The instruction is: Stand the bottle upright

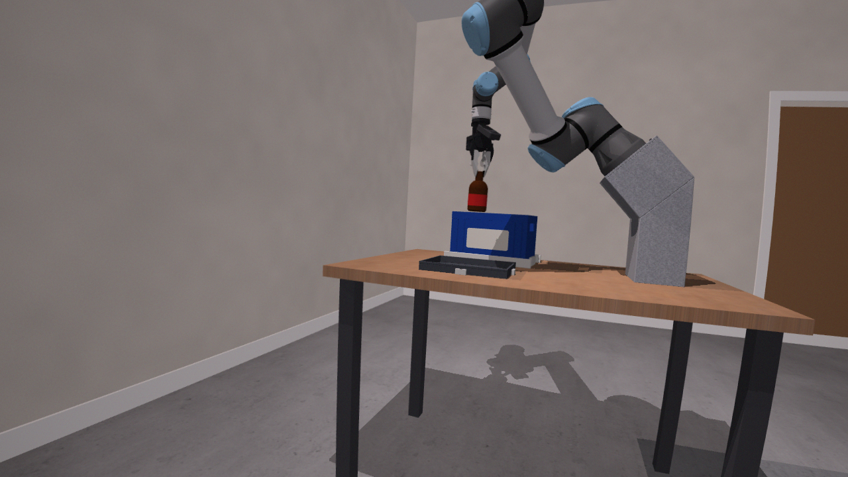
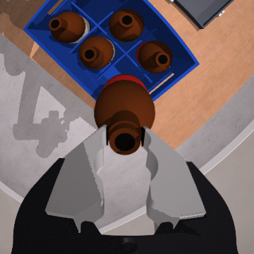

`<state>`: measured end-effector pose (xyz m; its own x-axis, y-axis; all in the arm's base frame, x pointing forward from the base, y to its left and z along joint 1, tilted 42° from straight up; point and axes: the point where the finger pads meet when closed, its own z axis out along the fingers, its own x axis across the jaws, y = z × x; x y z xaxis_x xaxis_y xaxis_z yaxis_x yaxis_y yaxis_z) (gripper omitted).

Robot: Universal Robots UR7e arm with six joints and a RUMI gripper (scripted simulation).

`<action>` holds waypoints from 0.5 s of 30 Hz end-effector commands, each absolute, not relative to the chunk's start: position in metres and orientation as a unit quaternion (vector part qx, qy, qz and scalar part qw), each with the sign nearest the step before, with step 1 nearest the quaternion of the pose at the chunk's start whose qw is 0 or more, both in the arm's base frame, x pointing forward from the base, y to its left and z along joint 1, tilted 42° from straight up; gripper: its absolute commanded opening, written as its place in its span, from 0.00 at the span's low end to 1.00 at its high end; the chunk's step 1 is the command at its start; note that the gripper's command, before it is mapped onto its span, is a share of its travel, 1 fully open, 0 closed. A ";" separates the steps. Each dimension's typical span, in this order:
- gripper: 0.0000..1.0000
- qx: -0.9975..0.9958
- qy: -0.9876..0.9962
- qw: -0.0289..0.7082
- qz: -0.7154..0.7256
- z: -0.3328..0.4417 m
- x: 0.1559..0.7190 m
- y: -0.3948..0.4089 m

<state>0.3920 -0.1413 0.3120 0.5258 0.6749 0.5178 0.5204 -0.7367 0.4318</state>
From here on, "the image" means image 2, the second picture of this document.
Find brown glass bottle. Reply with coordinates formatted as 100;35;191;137
136;40;173;73
49;11;91;43
109;9;145;42
79;36;115;69
94;74;155;155

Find dark grey tray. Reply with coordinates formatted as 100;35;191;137
174;0;234;29

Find blue plastic crate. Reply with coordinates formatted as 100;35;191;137
23;0;200;102

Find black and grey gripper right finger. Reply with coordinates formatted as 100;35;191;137
141;126;238;254

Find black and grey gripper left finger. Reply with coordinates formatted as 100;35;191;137
11;125;109;254

